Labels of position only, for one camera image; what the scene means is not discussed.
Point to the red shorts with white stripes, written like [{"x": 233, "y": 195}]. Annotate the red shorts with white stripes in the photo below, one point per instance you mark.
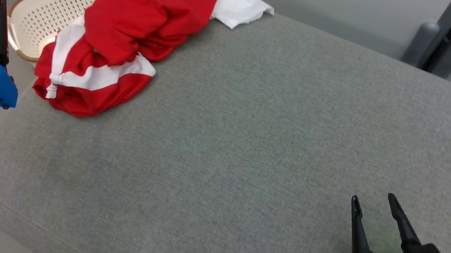
[{"x": 90, "y": 96}]

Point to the red jersey with white sleeves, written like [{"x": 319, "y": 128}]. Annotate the red jersey with white sleeves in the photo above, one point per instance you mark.
[{"x": 143, "y": 14}]

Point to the cream perforated laundry basket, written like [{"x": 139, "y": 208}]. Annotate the cream perforated laundry basket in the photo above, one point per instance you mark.
[{"x": 54, "y": 9}]

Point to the grey partition post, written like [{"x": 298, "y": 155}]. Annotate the grey partition post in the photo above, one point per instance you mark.
[{"x": 422, "y": 40}]

